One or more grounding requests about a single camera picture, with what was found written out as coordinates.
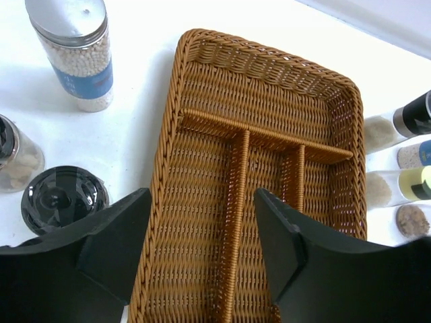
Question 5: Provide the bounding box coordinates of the silver-lid blue-label jar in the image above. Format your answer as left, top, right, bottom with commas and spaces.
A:
397, 140, 431, 169
25, 0, 113, 112

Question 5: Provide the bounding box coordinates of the brown wicker divided basket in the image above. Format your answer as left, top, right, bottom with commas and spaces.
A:
128, 29, 367, 322

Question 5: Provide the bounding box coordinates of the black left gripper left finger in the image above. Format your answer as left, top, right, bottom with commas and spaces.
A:
1, 188, 151, 322

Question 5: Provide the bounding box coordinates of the pink-cap spice bottle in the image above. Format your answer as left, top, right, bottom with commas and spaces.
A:
395, 205, 430, 238

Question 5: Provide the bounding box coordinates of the black-cap white powder bottle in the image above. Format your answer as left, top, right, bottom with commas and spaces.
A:
364, 91, 430, 155

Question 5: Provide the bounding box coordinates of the yellow-cap spice bottle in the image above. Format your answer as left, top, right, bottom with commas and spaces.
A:
366, 166, 430, 211

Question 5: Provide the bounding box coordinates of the black-cap spice grinder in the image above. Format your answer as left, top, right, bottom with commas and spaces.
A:
1, 115, 45, 192

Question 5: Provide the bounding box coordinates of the black-lid spice jar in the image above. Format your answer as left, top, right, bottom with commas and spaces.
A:
21, 166, 109, 236

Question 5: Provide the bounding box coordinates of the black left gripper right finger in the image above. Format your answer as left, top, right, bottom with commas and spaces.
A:
254, 188, 430, 322

